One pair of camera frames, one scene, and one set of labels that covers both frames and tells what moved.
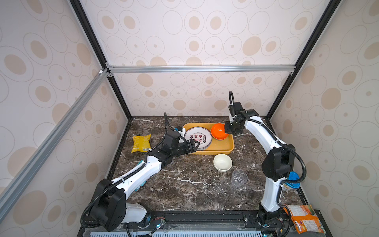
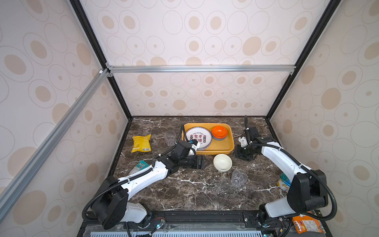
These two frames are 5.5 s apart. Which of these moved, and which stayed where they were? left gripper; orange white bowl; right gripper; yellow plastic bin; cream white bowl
Moved: right gripper; left gripper
Stayed: cream white bowl; yellow plastic bin; orange white bowl
